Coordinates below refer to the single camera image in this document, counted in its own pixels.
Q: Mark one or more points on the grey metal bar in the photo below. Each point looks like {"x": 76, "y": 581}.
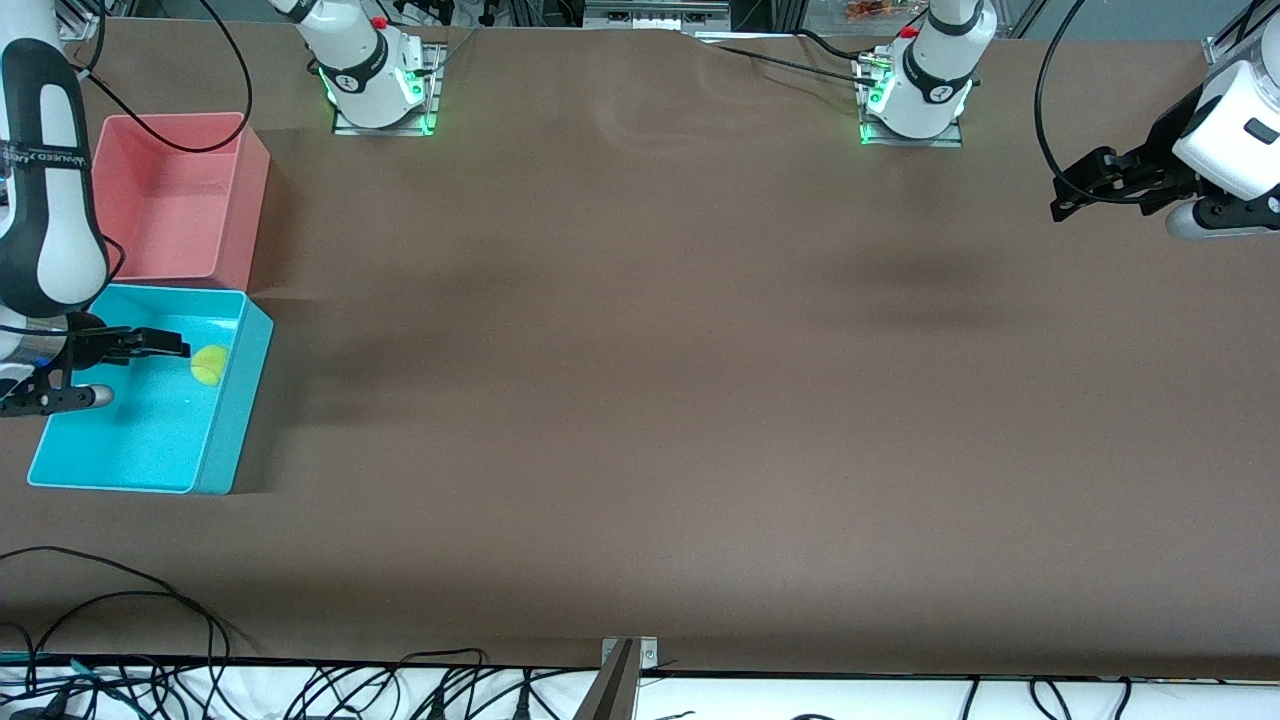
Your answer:
{"x": 612, "y": 695}

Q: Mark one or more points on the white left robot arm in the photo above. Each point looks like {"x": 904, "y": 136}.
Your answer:
{"x": 935, "y": 80}

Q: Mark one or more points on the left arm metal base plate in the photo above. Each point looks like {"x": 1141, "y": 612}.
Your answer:
{"x": 955, "y": 140}

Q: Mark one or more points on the silver bracket plate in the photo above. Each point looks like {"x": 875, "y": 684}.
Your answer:
{"x": 648, "y": 652}

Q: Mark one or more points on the orange small item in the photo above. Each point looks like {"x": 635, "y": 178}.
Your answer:
{"x": 870, "y": 10}

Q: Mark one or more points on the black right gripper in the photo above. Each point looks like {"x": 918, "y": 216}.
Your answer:
{"x": 84, "y": 347}

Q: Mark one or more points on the grey metal device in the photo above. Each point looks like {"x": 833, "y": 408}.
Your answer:
{"x": 655, "y": 12}

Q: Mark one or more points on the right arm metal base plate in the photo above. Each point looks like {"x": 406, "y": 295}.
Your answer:
{"x": 430, "y": 95}

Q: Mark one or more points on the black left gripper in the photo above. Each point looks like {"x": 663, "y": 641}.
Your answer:
{"x": 1157, "y": 149}

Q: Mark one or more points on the brown table cover sheet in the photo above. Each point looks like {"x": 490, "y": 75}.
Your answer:
{"x": 640, "y": 450}

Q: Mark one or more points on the yellow tennis ball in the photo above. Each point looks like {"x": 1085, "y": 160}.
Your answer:
{"x": 208, "y": 366}

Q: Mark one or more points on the aluminium frame profile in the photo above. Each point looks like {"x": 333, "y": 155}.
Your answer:
{"x": 1225, "y": 50}
{"x": 75, "y": 15}

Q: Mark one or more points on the blue plastic bin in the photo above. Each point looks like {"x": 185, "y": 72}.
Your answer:
{"x": 140, "y": 440}

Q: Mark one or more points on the pink plastic bin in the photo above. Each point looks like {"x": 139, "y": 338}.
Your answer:
{"x": 170, "y": 200}

